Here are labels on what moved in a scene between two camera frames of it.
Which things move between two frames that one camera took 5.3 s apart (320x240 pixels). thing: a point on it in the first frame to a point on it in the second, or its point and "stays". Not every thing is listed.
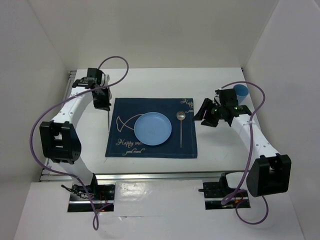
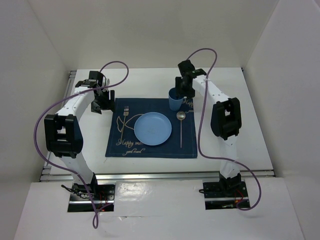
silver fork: (108, 119) to (125, 113)
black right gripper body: (215, 111) to (181, 89)
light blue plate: (152, 128) stays
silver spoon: (181, 116) stays
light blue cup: (242, 91) to (175, 99)
